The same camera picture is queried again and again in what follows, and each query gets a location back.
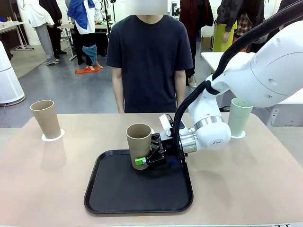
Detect black tripod stand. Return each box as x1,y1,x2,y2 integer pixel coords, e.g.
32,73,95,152
101,0,117,27

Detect black braided cable sleeve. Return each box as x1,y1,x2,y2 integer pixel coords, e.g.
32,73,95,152
171,0,303,160

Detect white scalloped coaster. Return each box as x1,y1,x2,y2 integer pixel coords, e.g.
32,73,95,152
229,130,247,140
41,128,66,143

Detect white perforated air purifier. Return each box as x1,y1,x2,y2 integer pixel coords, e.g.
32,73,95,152
0,40,26,106

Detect person in navy t-shirt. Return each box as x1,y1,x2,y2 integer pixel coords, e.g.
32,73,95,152
106,0,194,114

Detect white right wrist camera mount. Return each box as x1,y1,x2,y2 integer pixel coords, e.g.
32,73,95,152
159,113,177,138

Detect table with white legs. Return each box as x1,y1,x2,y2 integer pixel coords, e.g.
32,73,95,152
58,23,109,62

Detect person's right forearm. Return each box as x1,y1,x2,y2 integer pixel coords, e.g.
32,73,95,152
112,68,125,107

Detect black plastic tray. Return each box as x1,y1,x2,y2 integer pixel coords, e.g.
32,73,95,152
83,148,194,215

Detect cardboard box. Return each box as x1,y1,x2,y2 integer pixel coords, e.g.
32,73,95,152
200,35,214,51

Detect orange cloth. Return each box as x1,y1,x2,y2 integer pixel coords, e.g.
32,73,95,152
75,66,101,74

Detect grey desk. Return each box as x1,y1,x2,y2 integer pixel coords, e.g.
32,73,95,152
0,20,35,51

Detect brown tall cup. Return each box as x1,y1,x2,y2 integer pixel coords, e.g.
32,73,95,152
125,123,152,172
30,100,62,140

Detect person's left forearm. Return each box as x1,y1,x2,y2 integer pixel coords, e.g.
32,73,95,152
174,70,186,105

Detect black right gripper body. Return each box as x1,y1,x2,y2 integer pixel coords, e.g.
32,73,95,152
160,134,178,158

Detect mannequin with blue white jacket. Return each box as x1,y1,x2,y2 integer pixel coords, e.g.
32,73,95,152
67,0,104,69

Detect background person in black clothes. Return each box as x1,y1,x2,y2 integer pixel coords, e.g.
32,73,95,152
39,0,68,60

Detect pale green tall cup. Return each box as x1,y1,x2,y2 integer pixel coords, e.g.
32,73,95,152
231,97,254,138

